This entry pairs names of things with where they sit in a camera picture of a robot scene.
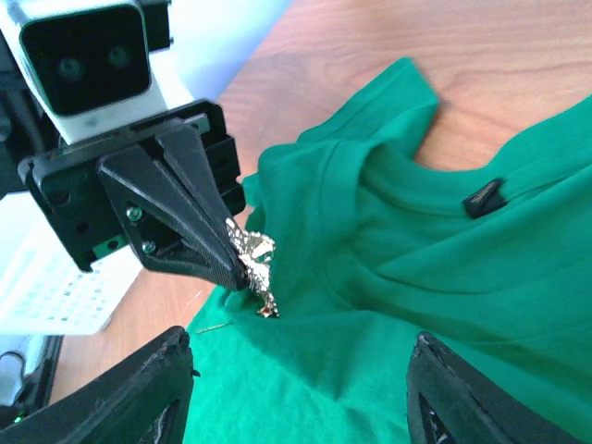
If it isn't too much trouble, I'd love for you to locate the green t-shirt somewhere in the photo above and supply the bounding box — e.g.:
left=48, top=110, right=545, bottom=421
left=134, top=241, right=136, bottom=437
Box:
left=184, top=58, right=591, bottom=443

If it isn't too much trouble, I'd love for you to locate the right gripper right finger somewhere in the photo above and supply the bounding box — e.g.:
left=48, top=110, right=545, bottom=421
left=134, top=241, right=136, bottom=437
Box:
left=406, top=331, right=579, bottom=444

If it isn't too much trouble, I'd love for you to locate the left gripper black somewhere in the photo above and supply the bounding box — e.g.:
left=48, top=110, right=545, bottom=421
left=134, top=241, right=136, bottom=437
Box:
left=18, top=100, right=245, bottom=290

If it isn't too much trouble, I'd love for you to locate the blue gold butterfly brooch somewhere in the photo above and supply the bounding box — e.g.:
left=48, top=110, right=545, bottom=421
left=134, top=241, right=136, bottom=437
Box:
left=226, top=218, right=279, bottom=318

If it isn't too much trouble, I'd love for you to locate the white plastic basket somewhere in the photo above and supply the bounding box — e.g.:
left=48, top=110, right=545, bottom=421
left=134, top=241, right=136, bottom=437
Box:
left=1, top=192, right=142, bottom=335

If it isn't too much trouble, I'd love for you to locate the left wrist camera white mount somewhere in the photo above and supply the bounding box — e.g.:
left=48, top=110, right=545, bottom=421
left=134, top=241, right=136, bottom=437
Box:
left=1, top=1, right=192, bottom=143

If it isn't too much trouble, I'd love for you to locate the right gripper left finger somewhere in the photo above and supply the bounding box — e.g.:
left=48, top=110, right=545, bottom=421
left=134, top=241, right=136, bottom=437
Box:
left=1, top=327, right=194, bottom=443

